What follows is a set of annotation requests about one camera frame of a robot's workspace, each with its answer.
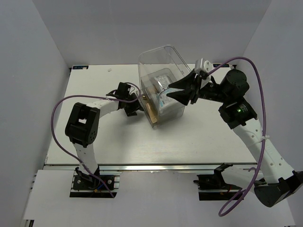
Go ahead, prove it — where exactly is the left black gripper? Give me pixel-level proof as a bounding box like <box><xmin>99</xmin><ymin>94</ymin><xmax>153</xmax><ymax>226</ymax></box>
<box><xmin>124</xmin><ymin>93</ymin><xmax>144</xmax><ymax>117</ymax></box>

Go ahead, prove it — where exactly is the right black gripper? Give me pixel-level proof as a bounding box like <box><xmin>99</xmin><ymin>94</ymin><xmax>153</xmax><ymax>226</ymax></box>
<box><xmin>166</xmin><ymin>68</ymin><xmax>230</xmax><ymax>106</ymax></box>

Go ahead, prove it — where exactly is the white sachet packet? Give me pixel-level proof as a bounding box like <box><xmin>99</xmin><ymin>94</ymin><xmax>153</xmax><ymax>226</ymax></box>
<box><xmin>153</xmin><ymin>74</ymin><xmax>171</xmax><ymax>92</ymax></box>
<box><xmin>157</xmin><ymin>88</ymin><xmax>183</xmax><ymax>114</ymax></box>

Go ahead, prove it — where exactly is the clear plastic organizer box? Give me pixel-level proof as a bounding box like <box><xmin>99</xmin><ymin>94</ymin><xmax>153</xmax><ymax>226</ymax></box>
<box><xmin>138</xmin><ymin>45</ymin><xmax>191</xmax><ymax>128</ymax></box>

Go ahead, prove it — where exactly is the wide gold cream tube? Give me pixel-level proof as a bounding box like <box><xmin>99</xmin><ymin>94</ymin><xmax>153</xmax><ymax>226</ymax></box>
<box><xmin>143</xmin><ymin>95</ymin><xmax>158</xmax><ymax>125</ymax></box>

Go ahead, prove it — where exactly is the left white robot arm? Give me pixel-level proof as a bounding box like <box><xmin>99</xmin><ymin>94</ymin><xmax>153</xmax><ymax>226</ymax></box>
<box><xmin>65</xmin><ymin>82</ymin><xmax>143</xmax><ymax>189</ymax></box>

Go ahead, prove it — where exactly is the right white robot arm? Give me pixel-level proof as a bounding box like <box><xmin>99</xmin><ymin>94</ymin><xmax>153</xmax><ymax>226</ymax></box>
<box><xmin>168</xmin><ymin>69</ymin><xmax>303</xmax><ymax>207</ymax></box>

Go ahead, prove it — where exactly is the right blue table label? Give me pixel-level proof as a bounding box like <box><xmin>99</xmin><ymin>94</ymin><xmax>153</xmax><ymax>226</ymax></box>
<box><xmin>213</xmin><ymin>63</ymin><xmax>230</xmax><ymax>68</ymax></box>

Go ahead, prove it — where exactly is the blue table label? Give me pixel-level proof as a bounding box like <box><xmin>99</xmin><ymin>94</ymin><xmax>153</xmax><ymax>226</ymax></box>
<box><xmin>72</xmin><ymin>65</ymin><xmax>89</xmax><ymax>70</ymax></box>
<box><xmin>213</xmin><ymin>63</ymin><xmax>230</xmax><ymax>68</ymax></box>

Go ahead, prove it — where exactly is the left blue table label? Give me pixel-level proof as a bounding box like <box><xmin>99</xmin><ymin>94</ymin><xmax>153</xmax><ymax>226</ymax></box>
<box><xmin>72</xmin><ymin>65</ymin><xmax>89</xmax><ymax>70</ymax></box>

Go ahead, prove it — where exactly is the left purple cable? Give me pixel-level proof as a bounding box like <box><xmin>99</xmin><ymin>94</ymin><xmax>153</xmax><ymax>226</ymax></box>
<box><xmin>51</xmin><ymin>82</ymin><xmax>143</xmax><ymax>198</ymax></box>

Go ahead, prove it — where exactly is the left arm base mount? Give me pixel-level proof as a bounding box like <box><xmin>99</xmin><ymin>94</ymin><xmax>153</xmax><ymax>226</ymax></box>
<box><xmin>70</xmin><ymin>167</ymin><xmax>120</xmax><ymax>198</ymax></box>

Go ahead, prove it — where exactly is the aluminium front rail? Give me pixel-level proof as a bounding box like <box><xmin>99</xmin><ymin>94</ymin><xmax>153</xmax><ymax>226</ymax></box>
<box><xmin>43</xmin><ymin>163</ymin><xmax>257</xmax><ymax>172</ymax></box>

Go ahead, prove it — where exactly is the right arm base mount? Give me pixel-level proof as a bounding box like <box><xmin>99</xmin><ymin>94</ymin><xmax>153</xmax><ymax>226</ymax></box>
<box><xmin>193</xmin><ymin>174</ymin><xmax>241</xmax><ymax>201</ymax></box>

